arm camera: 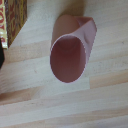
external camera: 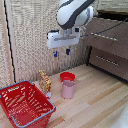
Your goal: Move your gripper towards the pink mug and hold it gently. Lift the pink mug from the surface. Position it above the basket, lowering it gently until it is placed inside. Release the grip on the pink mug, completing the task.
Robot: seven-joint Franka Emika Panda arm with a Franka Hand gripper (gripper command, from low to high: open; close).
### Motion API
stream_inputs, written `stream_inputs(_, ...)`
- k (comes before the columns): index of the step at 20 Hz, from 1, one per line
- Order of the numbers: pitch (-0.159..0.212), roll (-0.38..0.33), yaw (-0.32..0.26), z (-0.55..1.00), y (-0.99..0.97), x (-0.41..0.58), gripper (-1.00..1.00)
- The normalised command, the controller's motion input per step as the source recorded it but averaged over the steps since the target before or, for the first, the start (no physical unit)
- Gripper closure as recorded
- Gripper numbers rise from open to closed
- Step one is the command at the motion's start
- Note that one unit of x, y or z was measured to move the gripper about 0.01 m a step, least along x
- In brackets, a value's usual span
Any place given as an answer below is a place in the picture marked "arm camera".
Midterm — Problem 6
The yellow and red snack box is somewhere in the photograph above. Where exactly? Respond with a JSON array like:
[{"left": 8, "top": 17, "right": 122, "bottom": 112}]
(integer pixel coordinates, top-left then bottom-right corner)
[{"left": 0, "top": 0, "right": 28, "bottom": 50}]

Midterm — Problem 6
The pink mug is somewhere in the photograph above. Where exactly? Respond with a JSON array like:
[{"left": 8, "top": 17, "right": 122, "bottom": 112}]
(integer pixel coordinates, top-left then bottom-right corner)
[{"left": 49, "top": 14, "right": 98, "bottom": 84}]

